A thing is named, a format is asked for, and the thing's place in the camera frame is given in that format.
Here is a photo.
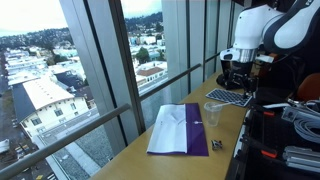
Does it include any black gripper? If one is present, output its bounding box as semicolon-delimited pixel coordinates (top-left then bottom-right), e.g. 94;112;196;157
232;61;259;100

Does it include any clear plastic cup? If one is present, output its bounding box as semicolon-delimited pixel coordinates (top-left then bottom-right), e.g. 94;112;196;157
203;101;224;128

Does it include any black orange bar clamp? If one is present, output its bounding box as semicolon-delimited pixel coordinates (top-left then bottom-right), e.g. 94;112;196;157
249;104;276;118
240;134;279;160

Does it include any black equipment cart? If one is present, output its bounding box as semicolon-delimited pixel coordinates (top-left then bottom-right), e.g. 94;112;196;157
224;96;320;180

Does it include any small metal binder clip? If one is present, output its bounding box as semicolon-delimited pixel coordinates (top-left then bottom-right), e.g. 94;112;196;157
210;139;224;151

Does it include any purple and white folder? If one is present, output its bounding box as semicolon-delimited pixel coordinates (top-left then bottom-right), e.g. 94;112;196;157
146;103;210;157

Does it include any grey metal bar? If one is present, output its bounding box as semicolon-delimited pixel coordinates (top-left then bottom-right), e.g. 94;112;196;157
284;156;320;174
283;145;320;158

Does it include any grey window mullion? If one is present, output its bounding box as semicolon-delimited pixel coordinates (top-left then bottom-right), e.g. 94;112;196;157
59;0;147;158

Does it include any metal window handrail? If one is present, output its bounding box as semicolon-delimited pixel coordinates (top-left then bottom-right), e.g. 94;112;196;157
0;49;227;180

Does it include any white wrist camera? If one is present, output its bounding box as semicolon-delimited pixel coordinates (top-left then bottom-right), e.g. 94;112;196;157
219;47;275;65

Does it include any white flat cable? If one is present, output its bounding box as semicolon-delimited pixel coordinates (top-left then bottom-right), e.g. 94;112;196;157
262;101;292;110

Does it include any white coiled cable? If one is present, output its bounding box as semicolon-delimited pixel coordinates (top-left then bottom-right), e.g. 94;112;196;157
293;111;320;144

